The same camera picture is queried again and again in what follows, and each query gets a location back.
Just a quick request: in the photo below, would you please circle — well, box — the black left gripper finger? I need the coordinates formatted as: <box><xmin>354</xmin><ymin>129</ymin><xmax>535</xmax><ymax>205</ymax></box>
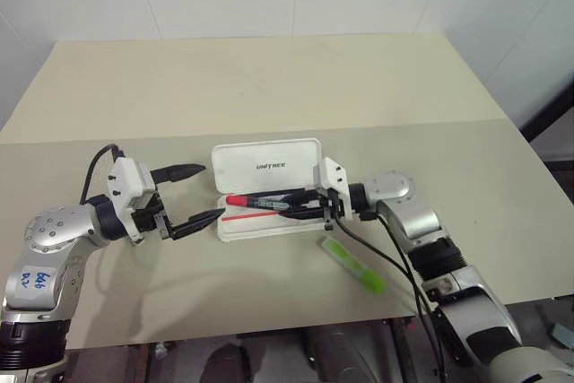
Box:
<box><xmin>151</xmin><ymin>163</ymin><xmax>207</xmax><ymax>187</ymax></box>
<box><xmin>168</xmin><ymin>208</ymin><xmax>224</xmax><ymax>241</ymax></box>

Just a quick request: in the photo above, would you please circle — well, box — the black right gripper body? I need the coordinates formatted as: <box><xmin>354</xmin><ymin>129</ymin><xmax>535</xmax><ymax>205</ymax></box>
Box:
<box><xmin>308</xmin><ymin>188</ymin><xmax>338</xmax><ymax>228</ymax></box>

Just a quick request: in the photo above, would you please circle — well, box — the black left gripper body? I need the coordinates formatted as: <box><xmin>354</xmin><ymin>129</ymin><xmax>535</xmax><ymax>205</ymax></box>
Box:
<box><xmin>132</xmin><ymin>183</ymin><xmax>175</xmax><ymax>241</ymax></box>

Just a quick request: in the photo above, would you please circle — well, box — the red capped black marker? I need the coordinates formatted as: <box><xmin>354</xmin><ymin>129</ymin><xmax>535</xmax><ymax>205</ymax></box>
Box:
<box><xmin>225</xmin><ymin>187</ymin><xmax>310</xmax><ymax>211</ymax></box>

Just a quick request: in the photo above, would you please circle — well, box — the white plastic pencil case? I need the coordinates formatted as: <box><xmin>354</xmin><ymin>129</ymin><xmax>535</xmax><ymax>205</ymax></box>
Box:
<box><xmin>210</xmin><ymin>136</ymin><xmax>335</xmax><ymax>245</ymax></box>

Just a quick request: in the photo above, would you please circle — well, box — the green highlighter marker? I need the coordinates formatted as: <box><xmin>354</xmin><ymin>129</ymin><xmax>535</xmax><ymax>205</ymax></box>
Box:
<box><xmin>315</xmin><ymin>235</ymin><xmax>387</xmax><ymax>297</ymax></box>

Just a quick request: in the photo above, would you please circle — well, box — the thin red stick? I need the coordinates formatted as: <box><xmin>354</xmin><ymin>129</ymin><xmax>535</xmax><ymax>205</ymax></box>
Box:
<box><xmin>222</xmin><ymin>212</ymin><xmax>291</xmax><ymax>224</ymax></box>

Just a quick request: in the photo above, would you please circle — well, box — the dark rounded shape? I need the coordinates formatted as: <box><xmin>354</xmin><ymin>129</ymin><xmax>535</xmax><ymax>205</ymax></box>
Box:
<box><xmin>204</xmin><ymin>341</ymin><xmax>253</xmax><ymax>383</ymax></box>

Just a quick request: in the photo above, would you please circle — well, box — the grey brown rounded shape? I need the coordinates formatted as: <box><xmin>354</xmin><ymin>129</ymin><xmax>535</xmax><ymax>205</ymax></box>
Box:
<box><xmin>303</xmin><ymin>325</ymin><xmax>376</xmax><ymax>383</ymax></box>

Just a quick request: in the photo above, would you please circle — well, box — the light blue object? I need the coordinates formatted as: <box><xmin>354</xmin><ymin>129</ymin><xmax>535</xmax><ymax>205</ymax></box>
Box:
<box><xmin>550</xmin><ymin>320</ymin><xmax>574</xmax><ymax>349</ymax></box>

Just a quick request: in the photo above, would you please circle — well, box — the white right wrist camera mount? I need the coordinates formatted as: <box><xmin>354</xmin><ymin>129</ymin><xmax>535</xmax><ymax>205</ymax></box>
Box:
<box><xmin>311</xmin><ymin>156</ymin><xmax>352</xmax><ymax>223</ymax></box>

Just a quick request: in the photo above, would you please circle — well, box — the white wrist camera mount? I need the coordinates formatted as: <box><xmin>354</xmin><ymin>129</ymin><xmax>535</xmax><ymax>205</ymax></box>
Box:
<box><xmin>106</xmin><ymin>156</ymin><xmax>157</xmax><ymax>246</ymax></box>
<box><xmin>311</xmin><ymin>156</ymin><xmax>352</xmax><ymax>223</ymax></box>

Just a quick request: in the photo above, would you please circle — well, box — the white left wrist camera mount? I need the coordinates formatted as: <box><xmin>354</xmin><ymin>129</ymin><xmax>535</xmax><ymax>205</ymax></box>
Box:
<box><xmin>106</xmin><ymin>156</ymin><xmax>157</xmax><ymax>246</ymax></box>

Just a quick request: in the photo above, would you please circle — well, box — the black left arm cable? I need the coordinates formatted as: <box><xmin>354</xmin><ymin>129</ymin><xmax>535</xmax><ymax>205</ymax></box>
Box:
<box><xmin>78</xmin><ymin>144</ymin><xmax>126</xmax><ymax>205</ymax></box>

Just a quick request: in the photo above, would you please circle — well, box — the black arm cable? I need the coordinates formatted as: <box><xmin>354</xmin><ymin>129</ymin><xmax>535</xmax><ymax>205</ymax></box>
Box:
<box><xmin>78</xmin><ymin>144</ymin><xmax>126</xmax><ymax>205</ymax></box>
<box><xmin>329</xmin><ymin>210</ymin><xmax>450</xmax><ymax>383</ymax></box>

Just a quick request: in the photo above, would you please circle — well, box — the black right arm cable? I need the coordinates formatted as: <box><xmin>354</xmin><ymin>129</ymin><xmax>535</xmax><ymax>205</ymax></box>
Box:
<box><xmin>329</xmin><ymin>210</ymin><xmax>450</xmax><ymax>383</ymax></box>

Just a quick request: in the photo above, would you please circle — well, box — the dark table frame leg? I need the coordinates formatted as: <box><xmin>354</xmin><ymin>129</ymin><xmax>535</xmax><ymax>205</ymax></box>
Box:
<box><xmin>380</xmin><ymin>316</ymin><xmax>416</xmax><ymax>383</ymax></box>

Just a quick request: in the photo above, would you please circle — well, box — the black metal frame bar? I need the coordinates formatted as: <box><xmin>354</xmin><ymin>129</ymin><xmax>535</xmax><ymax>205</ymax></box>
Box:
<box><xmin>518</xmin><ymin>81</ymin><xmax>574</xmax><ymax>143</ymax></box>

